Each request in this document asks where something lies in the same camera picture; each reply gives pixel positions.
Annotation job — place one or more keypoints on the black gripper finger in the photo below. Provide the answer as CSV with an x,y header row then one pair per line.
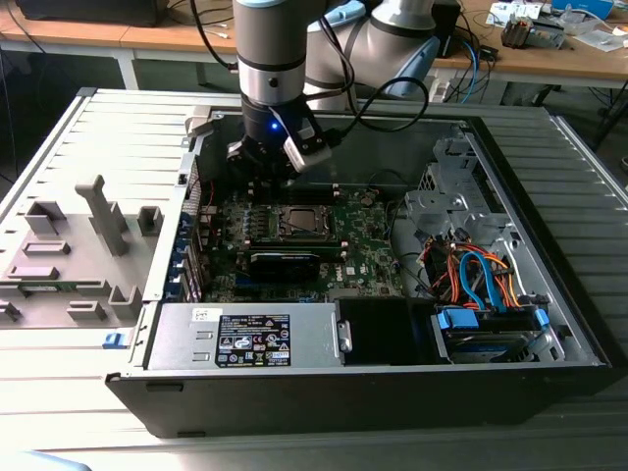
x,y
245,154
287,176

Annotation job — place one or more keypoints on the metal locking lever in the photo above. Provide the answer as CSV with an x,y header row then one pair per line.
x,y
278,202

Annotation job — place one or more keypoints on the silver CPU plate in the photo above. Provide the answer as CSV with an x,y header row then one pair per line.
x,y
301,219

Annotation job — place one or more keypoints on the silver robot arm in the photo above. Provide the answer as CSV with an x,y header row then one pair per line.
x,y
270,54

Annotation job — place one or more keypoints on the CPU socket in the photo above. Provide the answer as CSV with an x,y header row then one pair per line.
x,y
282,230

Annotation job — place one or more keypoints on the round coin battery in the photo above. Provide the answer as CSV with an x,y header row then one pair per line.
x,y
369,199

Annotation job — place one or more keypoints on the black graphics card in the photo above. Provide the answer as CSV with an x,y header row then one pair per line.
x,y
284,267

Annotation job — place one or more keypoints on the green motherboard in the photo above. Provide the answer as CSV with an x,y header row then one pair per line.
x,y
363,245

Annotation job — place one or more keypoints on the metal drive cage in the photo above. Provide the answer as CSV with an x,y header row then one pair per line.
x,y
441,206

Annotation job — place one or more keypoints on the white power adapter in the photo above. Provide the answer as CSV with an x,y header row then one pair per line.
x,y
436,88

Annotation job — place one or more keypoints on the grey parts rack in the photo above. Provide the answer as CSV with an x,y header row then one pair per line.
x,y
73,235

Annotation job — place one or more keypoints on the grey power supply unit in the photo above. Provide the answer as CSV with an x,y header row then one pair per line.
x,y
172,338

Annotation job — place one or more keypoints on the black flat equipment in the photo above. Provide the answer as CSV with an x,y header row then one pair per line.
x,y
88,12

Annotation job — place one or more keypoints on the wooden desk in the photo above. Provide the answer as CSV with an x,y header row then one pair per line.
x,y
73,34
539,64

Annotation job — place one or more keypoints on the black upright box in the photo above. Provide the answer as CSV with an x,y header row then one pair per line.
x,y
450,29

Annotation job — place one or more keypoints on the hard disk in blue carrier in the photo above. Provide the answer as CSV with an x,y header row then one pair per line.
x,y
458,321

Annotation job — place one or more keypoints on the blue plastic clip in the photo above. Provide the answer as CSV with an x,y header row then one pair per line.
x,y
114,341

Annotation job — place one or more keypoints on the open black PC case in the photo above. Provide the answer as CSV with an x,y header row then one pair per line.
x,y
343,402

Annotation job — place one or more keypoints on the green RAM stick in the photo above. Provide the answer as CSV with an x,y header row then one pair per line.
x,y
44,288

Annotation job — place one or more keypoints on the dark finned heatsink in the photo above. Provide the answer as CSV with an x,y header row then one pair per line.
x,y
516,32

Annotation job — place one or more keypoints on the grey metal drive unit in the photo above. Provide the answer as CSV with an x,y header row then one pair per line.
x,y
548,34

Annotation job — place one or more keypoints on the blue cardboard box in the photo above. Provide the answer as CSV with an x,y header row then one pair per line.
x,y
584,7

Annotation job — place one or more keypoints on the clear plastic bag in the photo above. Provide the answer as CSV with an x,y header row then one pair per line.
x,y
601,40

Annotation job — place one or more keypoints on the pale blue rounded object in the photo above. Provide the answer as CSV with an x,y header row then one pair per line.
x,y
29,463

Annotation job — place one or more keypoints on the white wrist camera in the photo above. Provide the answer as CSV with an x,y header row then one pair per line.
x,y
309,149

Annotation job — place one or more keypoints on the black plastic duct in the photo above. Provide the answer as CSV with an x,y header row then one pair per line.
x,y
378,333

